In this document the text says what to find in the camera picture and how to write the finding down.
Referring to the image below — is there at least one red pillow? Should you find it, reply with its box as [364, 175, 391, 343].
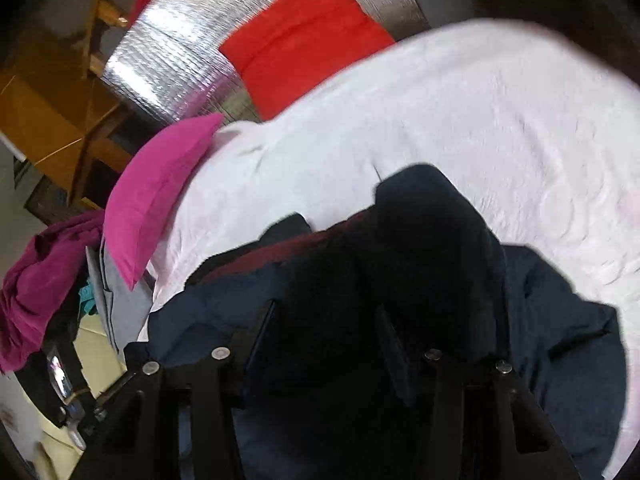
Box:
[219, 0, 395, 120]

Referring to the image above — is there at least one silver foil insulation panel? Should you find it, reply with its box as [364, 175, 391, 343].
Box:
[101, 0, 428, 127]

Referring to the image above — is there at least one magenta garment pile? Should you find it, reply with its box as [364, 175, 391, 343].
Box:
[1, 210, 104, 373]

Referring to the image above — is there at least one pink pillow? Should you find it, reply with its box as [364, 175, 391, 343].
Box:
[103, 113, 224, 288]

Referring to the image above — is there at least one cream leather seat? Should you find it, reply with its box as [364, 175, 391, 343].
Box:
[36, 322, 125, 479]

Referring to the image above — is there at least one dark maroon garment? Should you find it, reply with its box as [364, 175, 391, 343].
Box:
[186, 209, 369, 287]

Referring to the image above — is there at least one teal garment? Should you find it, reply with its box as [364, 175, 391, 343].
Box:
[78, 280, 96, 318]

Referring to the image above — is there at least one dark navy garment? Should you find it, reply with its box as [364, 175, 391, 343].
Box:
[149, 165, 627, 479]

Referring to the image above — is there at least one grey garment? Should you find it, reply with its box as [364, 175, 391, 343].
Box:
[85, 240, 154, 358]

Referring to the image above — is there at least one white bed blanket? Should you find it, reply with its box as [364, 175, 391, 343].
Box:
[149, 20, 639, 478]

